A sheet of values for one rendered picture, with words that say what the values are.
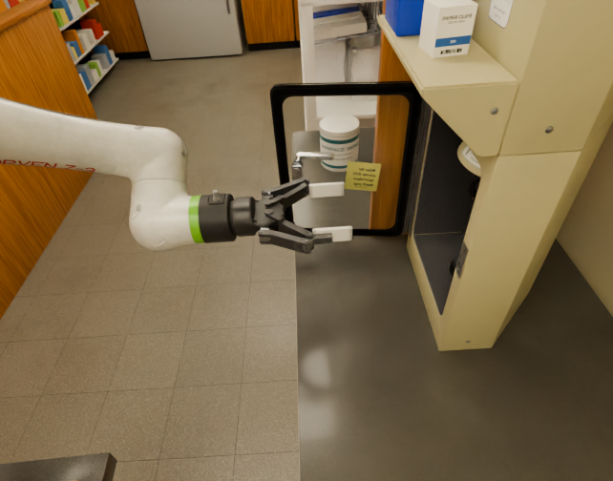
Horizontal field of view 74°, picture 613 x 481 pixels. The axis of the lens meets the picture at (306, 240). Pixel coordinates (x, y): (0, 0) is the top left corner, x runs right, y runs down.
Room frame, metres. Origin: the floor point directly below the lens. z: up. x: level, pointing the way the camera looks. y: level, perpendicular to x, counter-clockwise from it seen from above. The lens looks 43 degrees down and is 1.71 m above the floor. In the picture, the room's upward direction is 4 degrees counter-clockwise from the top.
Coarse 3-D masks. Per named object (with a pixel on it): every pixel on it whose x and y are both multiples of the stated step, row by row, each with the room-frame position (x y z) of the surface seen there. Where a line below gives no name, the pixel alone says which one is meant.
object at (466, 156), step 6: (462, 144) 0.63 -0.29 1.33; (462, 150) 0.61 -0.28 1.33; (468, 150) 0.59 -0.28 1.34; (462, 156) 0.60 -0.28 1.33; (468, 156) 0.59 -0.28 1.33; (474, 156) 0.58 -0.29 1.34; (462, 162) 0.59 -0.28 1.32; (468, 162) 0.58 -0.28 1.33; (474, 162) 0.57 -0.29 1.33; (468, 168) 0.57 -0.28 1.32; (474, 168) 0.56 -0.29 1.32; (480, 174) 0.55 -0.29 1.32
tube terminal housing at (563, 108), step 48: (480, 0) 0.62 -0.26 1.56; (528, 0) 0.49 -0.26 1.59; (576, 0) 0.46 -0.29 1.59; (528, 48) 0.46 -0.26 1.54; (576, 48) 0.46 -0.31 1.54; (528, 96) 0.46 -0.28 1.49; (576, 96) 0.46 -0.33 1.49; (528, 144) 0.46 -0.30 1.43; (576, 144) 0.46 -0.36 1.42; (480, 192) 0.48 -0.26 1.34; (528, 192) 0.46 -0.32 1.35; (576, 192) 0.57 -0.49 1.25; (480, 240) 0.46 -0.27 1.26; (528, 240) 0.46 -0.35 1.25; (480, 288) 0.46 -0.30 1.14; (528, 288) 0.56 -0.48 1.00; (480, 336) 0.46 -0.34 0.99
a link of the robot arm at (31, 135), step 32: (0, 128) 0.57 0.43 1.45; (32, 128) 0.59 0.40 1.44; (64, 128) 0.62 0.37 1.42; (96, 128) 0.65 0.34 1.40; (128, 128) 0.68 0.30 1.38; (160, 128) 0.72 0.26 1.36; (0, 160) 0.56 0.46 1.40; (32, 160) 0.58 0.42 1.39; (64, 160) 0.60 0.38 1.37; (96, 160) 0.62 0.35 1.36; (128, 160) 0.64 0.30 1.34; (160, 160) 0.65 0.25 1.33
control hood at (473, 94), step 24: (384, 24) 0.72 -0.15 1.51; (408, 48) 0.60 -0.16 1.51; (480, 48) 0.58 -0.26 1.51; (408, 72) 0.53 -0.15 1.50; (432, 72) 0.51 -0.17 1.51; (456, 72) 0.50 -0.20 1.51; (480, 72) 0.49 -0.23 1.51; (504, 72) 0.49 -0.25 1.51; (432, 96) 0.46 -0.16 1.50; (456, 96) 0.46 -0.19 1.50; (480, 96) 0.46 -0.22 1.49; (504, 96) 0.46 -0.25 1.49; (456, 120) 0.46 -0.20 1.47; (480, 120) 0.46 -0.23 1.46; (504, 120) 0.46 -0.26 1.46; (480, 144) 0.46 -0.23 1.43
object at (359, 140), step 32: (320, 96) 0.79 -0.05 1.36; (352, 96) 0.79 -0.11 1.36; (384, 96) 0.78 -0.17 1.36; (288, 128) 0.80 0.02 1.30; (320, 128) 0.79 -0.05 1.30; (352, 128) 0.78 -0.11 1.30; (384, 128) 0.78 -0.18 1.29; (288, 160) 0.81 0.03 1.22; (320, 160) 0.79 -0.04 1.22; (352, 160) 0.78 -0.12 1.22; (384, 160) 0.78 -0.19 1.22; (352, 192) 0.78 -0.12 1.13; (384, 192) 0.77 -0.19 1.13; (320, 224) 0.80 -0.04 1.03; (352, 224) 0.78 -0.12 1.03; (384, 224) 0.77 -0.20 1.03
